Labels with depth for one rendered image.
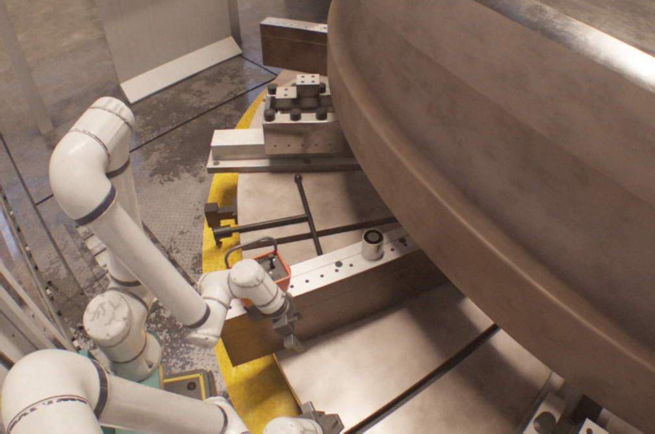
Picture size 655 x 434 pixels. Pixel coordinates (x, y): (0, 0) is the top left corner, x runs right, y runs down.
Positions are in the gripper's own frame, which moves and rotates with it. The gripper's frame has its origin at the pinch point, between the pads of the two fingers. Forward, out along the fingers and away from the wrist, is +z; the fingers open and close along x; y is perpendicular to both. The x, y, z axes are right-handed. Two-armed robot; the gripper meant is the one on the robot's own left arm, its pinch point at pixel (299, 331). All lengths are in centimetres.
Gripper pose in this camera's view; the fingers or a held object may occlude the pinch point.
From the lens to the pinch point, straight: 149.4
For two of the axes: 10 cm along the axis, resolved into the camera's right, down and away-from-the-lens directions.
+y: 9.1, -3.9, -1.7
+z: 4.1, 7.0, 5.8
